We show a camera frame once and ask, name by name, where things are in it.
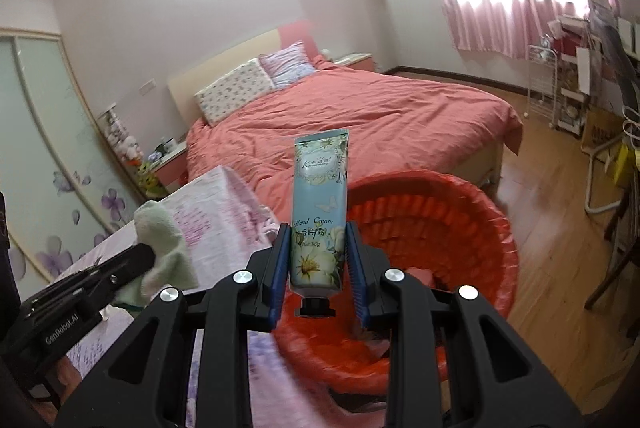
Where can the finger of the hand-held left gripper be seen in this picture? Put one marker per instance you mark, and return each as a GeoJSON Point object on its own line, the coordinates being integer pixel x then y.
{"type": "Point", "coordinates": [130, 260]}

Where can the cardboard box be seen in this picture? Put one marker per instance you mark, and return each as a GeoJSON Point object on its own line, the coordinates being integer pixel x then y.
{"type": "Point", "coordinates": [602, 130]}

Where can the white floral pillow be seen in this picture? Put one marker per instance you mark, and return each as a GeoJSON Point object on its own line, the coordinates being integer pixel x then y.
{"type": "Point", "coordinates": [232, 92]}

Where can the bed with salmon duvet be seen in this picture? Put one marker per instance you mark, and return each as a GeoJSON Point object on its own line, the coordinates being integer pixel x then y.
{"type": "Point", "coordinates": [375, 117]}

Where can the yellow green plush toy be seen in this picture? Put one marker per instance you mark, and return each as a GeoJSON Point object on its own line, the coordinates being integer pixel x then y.
{"type": "Point", "coordinates": [147, 180]}

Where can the yellow bag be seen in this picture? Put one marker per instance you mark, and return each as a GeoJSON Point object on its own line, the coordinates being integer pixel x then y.
{"type": "Point", "coordinates": [622, 162]}

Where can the white mug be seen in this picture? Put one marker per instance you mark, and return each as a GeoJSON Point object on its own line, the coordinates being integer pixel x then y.
{"type": "Point", "coordinates": [168, 145]}

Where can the light green cloth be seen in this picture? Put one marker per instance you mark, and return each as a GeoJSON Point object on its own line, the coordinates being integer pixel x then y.
{"type": "Point", "coordinates": [160, 228]}

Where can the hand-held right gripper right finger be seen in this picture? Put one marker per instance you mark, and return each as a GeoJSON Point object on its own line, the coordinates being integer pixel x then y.
{"type": "Point", "coordinates": [356, 288]}

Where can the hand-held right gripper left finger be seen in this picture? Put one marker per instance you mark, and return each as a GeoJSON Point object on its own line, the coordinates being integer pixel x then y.
{"type": "Point", "coordinates": [279, 288]}

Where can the white wall socket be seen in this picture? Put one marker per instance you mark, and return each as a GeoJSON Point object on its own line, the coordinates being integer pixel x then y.
{"type": "Point", "coordinates": [147, 86]}

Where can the person's left hand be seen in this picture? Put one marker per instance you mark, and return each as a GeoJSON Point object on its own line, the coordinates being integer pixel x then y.
{"type": "Point", "coordinates": [67, 373]}

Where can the pink nightstand with clutter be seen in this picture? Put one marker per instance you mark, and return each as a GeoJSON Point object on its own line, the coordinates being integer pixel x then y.
{"type": "Point", "coordinates": [172, 173]}

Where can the pale blue hand cream tube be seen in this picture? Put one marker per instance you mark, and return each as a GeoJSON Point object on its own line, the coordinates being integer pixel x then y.
{"type": "Point", "coordinates": [320, 208]}

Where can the cream and pink headboard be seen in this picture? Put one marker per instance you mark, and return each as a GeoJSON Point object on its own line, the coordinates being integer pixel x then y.
{"type": "Point", "coordinates": [225, 62]}

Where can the hanging plush toys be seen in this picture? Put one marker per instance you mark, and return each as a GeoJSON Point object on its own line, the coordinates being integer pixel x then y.
{"type": "Point", "coordinates": [120, 137]}

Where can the orange plastic basket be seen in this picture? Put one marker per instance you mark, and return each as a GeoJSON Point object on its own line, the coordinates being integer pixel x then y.
{"type": "Point", "coordinates": [440, 233]}

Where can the floral purple pink tablecloth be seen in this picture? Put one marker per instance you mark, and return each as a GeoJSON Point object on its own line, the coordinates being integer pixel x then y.
{"type": "Point", "coordinates": [210, 208]}

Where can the pink striped pillow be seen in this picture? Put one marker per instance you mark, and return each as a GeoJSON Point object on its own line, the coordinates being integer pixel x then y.
{"type": "Point", "coordinates": [287, 65]}

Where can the flower print sliding wardrobe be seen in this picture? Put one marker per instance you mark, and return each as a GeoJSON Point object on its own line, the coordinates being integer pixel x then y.
{"type": "Point", "coordinates": [50, 132]}

